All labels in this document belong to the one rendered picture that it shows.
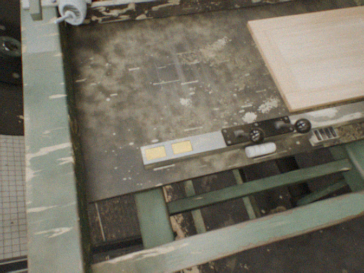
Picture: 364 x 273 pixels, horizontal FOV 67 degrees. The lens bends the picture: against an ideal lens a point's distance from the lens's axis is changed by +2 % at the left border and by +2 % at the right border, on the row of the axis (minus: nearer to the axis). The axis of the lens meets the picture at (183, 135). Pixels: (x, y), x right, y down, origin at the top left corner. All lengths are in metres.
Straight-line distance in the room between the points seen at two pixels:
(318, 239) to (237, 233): 1.63
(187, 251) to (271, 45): 0.71
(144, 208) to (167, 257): 0.16
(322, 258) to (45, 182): 1.96
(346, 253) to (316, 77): 1.46
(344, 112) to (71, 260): 0.80
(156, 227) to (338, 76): 0.74
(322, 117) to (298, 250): 1.59
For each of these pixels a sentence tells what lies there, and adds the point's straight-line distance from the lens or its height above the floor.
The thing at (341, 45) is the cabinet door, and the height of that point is 1.05.
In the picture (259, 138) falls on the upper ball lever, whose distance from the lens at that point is 0.64.
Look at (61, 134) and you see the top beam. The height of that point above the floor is 1.85.
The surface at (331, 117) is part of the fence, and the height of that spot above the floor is 1.23.
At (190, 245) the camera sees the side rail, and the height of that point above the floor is 1.63.
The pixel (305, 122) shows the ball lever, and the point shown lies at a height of 1.44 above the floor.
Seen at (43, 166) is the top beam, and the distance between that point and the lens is 0.67.
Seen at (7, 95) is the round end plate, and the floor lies 1.85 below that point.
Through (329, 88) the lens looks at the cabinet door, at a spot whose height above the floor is 1.16.
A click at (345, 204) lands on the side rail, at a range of 0.80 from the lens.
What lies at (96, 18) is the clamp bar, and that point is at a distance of 1.02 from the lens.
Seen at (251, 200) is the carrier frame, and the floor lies 0.11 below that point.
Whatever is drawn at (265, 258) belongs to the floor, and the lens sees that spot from 2.50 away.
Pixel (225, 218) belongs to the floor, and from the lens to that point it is 2.67.
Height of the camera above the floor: 2.07
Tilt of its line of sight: 43 degrees down
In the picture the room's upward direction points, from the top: 82 degrees counter-clockwise
